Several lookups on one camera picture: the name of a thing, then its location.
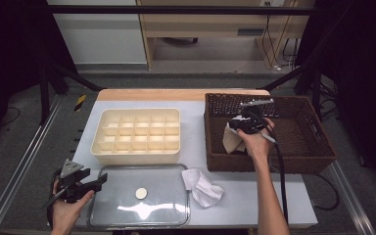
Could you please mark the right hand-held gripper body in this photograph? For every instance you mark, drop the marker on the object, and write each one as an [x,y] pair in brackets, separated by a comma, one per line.
[256,120]

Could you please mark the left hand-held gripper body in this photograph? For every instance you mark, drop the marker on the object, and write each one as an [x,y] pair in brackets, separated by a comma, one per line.
[70,189]

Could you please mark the white sock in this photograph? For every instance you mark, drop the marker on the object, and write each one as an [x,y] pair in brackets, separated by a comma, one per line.
[202,191]
[238,117]

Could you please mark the beige sock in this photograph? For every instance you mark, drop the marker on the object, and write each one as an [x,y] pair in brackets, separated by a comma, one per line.
[231,143]

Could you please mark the cream divided storage box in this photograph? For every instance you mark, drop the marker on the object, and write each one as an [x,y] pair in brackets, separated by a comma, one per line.
[137,159]

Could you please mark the brown wicker basket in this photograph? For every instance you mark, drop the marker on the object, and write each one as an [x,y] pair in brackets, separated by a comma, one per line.
[306,140]

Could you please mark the clear plastic box lid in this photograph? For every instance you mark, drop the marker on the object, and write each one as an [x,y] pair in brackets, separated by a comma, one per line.
[163,192]

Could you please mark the person's right hand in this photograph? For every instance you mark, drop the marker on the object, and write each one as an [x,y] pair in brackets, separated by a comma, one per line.
[258,145]

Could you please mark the person's left hand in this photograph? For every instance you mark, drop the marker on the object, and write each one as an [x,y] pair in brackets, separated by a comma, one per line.
[65,213]

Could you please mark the yellow black striped tape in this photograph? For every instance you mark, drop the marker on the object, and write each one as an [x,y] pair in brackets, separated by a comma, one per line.
[80,103]

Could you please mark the light wooden desk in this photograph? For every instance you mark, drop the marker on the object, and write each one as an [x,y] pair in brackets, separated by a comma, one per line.
[209,23]

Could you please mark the black curtain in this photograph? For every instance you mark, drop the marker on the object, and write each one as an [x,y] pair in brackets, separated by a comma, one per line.
[365,81]
[9,49]

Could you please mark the white cabinet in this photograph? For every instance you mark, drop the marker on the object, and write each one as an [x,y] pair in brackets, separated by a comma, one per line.
[101,39]

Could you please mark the black metal frame stand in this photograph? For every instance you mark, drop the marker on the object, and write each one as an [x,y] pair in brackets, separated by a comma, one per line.
[287,77]
[44,98]

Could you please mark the aluminium rail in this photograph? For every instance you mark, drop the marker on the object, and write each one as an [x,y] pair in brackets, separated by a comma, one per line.
[350,196]
[32,147]

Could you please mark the white wall socket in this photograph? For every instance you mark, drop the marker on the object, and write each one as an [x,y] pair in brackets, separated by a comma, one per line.
[274,2]

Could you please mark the black horizontal frame bar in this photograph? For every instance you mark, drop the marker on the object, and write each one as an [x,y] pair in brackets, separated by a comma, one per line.
[176,9]

